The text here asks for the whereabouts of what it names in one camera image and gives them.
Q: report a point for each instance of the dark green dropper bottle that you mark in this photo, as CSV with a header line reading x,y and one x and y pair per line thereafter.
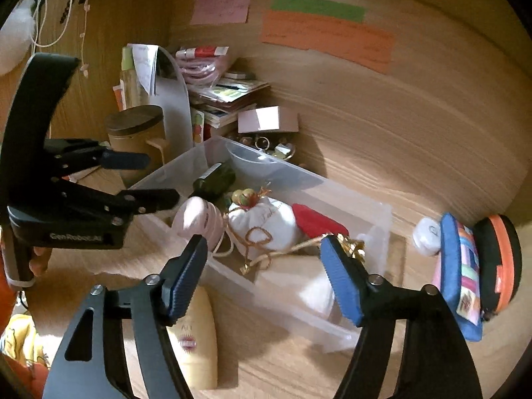
x,y
214,182

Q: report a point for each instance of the red gold drawstring pouch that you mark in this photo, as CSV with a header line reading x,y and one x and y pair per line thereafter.
x,y
316,225

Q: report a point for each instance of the small pink cardboard box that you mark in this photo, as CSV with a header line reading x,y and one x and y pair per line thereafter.
x,y
268,119

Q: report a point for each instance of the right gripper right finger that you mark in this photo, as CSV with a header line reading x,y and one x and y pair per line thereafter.
x,y
436,361

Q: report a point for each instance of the white fluffy plush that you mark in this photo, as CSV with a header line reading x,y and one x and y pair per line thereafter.
x,y
16,36

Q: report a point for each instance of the bowl of trinkets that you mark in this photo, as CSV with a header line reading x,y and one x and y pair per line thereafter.
x,y
278,145

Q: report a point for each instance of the left hand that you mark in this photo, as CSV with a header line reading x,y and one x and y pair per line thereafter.
x,y
40,260

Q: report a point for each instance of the stack of books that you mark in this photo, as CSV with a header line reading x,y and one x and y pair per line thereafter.
x,y
217,106

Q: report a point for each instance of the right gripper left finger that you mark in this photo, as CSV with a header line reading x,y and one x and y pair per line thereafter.
x,y
91,363

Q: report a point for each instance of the green red bead charm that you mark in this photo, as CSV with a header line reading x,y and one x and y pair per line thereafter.
x,y
248,198

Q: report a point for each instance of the clear glass bowl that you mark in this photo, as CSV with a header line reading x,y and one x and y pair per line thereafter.
x,y
257,170

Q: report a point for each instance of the blue patchwork pouch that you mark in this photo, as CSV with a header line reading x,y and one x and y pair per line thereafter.
x,y
459,276

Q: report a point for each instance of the white paper note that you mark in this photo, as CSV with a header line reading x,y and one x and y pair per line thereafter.
x,y
145,64

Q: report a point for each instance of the white drawstring pouch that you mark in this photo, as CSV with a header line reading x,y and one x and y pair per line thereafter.
x,y
268,226

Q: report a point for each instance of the white round jar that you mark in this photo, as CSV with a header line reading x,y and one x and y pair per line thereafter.
x,y
427,237

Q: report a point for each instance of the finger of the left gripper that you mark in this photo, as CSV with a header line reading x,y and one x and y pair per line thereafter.
x,y
65,157
122,206

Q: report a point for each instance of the black orange zipper case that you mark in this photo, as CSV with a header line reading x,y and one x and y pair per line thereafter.
x,y
500,257

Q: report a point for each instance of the orange paper sheet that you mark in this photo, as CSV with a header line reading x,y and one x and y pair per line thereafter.
x,y
359,43

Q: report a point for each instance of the brown jar with lid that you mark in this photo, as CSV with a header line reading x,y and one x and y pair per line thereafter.
x,y
139,129

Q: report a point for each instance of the pink sticky note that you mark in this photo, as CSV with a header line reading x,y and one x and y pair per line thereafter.
x,y
217,12

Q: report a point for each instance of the clear plastic storage bin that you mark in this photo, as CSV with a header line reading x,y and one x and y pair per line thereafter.
x,y
230,273

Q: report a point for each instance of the frosted white plastic cup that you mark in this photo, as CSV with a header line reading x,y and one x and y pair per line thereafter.
x,y
298,280

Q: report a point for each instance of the pink cable package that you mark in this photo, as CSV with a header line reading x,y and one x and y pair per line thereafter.
x,y
203,65

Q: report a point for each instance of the yellow lotion bottle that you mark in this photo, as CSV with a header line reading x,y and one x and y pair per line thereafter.
x,y
193,340

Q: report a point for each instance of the green paper strip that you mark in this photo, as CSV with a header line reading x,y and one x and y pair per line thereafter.
x,y
330,8

